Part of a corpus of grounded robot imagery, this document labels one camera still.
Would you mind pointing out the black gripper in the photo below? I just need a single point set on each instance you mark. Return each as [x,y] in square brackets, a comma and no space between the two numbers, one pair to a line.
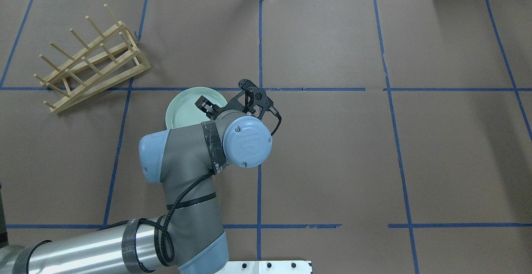
[206,105]

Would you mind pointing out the light green plate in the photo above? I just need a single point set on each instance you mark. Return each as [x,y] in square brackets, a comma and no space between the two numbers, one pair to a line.
[182,111]

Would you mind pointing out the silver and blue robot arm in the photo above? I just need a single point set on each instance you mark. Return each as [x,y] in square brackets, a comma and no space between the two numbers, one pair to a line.
[191,235]

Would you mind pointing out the wooden dish rack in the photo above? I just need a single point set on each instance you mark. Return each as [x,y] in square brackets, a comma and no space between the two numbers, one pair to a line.
[111,58]

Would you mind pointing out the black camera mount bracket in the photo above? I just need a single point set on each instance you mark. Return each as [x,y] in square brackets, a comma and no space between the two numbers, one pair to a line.
[255,96]

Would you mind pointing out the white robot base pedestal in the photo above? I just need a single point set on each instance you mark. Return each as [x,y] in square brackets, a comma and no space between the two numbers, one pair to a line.
[267,267]

